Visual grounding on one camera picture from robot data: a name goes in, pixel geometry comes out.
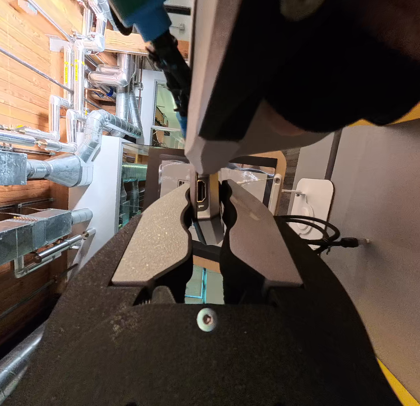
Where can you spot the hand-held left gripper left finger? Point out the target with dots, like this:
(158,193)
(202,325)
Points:
(154,242)

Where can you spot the rectangular metal air duct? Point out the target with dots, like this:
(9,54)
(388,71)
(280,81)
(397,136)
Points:
(32,232)

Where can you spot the white metal holder bracket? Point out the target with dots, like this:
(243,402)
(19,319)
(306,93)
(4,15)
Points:
(277,196)

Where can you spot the white stand base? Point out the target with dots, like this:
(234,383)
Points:
(316,196)

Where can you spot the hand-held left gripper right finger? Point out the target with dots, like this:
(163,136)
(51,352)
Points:
(262,245)

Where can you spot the tan wooden backing board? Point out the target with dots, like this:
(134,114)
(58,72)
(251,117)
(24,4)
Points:
(282,169)

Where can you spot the dark grey hdmi adapter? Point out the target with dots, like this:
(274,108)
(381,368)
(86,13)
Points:
(210,222)

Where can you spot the instruction sheet display stand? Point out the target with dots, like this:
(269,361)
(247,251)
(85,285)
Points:
(152,182)

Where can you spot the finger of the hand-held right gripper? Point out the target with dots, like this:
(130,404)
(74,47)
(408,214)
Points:
(272,140)
(210,84)

